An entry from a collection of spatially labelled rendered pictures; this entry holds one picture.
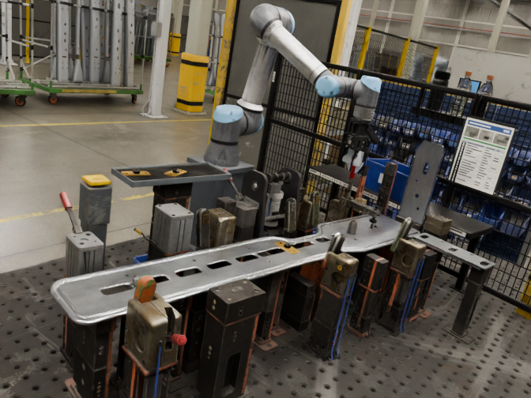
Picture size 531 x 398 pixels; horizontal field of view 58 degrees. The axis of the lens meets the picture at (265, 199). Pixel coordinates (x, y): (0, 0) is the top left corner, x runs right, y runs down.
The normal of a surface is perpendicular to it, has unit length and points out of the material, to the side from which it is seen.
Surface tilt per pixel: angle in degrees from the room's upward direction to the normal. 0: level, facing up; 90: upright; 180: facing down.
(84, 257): 90
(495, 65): 90
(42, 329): 0
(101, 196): 90
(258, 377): 0
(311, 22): 89
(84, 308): 0
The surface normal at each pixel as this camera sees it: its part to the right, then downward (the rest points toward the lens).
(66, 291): 0.17, -0.93
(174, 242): 0.66, 0.34
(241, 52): -0.65, 0.15
